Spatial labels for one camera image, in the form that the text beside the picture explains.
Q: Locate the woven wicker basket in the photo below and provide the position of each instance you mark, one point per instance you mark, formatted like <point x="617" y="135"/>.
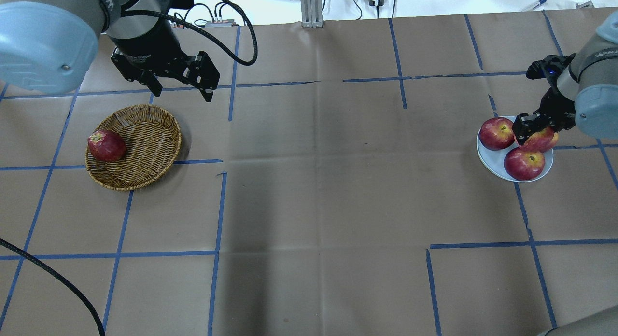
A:
<point x="153" y="141"/>

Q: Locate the red yellow apple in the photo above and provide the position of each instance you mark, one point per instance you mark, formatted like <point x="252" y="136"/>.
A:
<point x="541" y="142"/>

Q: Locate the red apple on plate rear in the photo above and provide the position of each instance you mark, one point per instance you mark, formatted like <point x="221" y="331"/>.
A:
<point x="497" y="134"/>

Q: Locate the light blue plate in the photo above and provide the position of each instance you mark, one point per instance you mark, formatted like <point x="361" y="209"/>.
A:
<point x="493" y="160"/>

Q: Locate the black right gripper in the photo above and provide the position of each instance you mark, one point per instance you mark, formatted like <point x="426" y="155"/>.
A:
<point x="551" y="104"/>

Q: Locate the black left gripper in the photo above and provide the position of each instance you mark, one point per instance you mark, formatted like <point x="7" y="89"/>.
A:
<point x="147" y="42"/>

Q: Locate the aluminium frame post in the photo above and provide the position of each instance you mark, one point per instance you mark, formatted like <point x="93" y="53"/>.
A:
<point x="311" y="13"/>

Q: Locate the red apple on plate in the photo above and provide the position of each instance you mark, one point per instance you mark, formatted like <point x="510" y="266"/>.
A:
<point x="524" y="165"/>
<point x="497" y="134"/>

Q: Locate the red apple on plate front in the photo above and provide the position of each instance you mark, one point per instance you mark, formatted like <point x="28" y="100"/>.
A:
<point x="524" y="165"/>

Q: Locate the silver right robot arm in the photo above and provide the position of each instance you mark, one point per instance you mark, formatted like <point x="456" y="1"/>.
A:
<point x="583" y="89"/>

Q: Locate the red apple in basket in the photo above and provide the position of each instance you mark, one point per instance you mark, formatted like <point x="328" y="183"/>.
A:
<point x="105" y="145"/>

